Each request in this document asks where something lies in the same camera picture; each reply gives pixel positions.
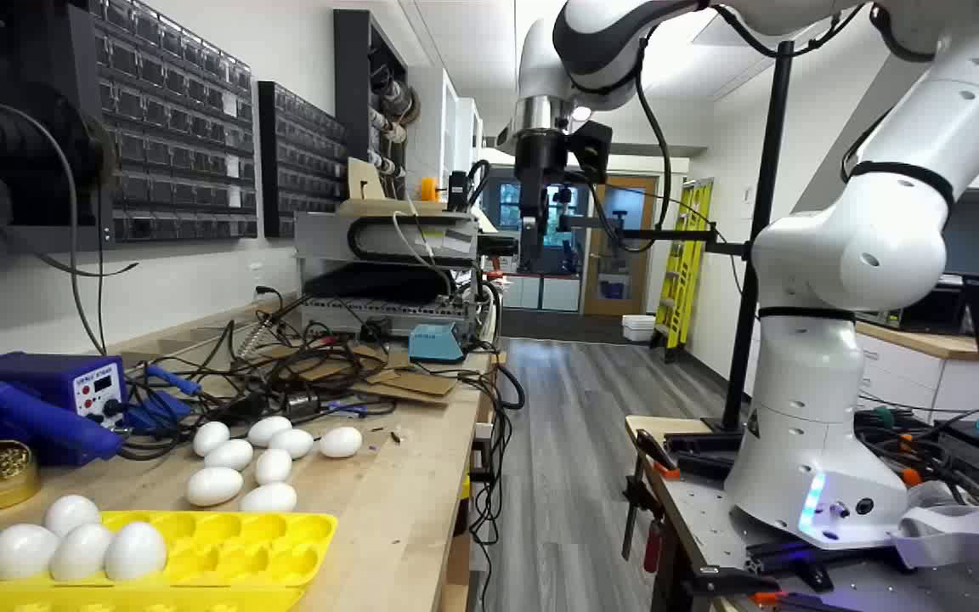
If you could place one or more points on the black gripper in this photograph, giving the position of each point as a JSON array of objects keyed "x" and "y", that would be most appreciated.
[{"x": 542, "y": 172}]

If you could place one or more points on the white plastic egg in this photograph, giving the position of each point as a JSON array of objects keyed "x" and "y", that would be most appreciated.
[
  {"x": 270, "y": 497},
  {"x": 273, "y": 468},
  {"x": 270, "y": 429},
  {"x": 293, "y": 445},
  {"x": 135, "y": 553},
  {"x": 70, "y": 514},
  {"x": 341, "y": 445},
  {"x": 212, "y": 488},
  {"x": 229, "y": 453},
  {"x": 212, "y": 437},
  {"x": 23, "y": 553},
  {"x": 79, "y": 553}
]

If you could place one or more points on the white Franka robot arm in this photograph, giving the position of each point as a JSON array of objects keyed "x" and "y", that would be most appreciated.
[{"x": 886, "y": 250}]

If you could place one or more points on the yellow plastic egg holder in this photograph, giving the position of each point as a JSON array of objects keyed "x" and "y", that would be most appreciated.
[{"x": 239, "y": 550}]

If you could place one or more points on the wooden door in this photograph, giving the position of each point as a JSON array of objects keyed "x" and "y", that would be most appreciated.
[{"x": 600, "y": 242}]

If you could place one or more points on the small orange object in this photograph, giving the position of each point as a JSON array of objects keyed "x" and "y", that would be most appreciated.
[{"x": 430, "y": 187}]

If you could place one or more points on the white floor bin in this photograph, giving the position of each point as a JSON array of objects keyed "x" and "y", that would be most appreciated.
[{"x": 638, "y": 328}]

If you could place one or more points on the small teal box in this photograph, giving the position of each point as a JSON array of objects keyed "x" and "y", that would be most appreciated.
[{"x": 437, "y": 345}]

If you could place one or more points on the grey benchtop machine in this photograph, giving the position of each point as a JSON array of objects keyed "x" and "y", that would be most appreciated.
[{"x": 387, "y": 257}]

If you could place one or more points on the yellow floor sign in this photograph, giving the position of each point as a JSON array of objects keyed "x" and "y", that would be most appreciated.
[{"x": 684, "y": 268}]

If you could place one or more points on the brown cardboard sheets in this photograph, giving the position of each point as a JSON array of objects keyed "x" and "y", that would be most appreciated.
[{"x": 409, "y": 386}]

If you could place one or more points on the small dark drawer cabinet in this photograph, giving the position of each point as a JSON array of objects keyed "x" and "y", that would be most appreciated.
[{"x": 302, "y": 158}]

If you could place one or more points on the black orange clamp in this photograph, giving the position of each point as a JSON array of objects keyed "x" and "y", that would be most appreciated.
[{"x": 645, "y": 488}]

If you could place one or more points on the metal robot mounting table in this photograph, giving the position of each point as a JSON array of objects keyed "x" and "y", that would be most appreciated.
[{"x": 714, "y": 533}]

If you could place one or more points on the large dark drawer cabinet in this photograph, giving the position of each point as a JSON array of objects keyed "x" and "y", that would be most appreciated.
[{"x": 172, "y": 123}]

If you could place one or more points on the wooden side desk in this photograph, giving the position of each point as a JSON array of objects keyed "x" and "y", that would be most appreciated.
[{"x": 918, "y": 340}]

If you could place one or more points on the blue soldering station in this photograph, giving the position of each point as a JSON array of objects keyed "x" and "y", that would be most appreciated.
[{"x": 85, "y": 386}]

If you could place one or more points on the brass tip cleaner tin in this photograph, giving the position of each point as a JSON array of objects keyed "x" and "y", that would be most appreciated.
[{"x": 6, "y": 474}]

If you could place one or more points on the black camera stand pole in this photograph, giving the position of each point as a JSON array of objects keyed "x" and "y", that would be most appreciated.
[{"x": 756, "y": 285}]

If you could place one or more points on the grey wall shelf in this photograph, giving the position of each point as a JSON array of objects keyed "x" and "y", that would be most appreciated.
[{"x": 59, "y": 236}]

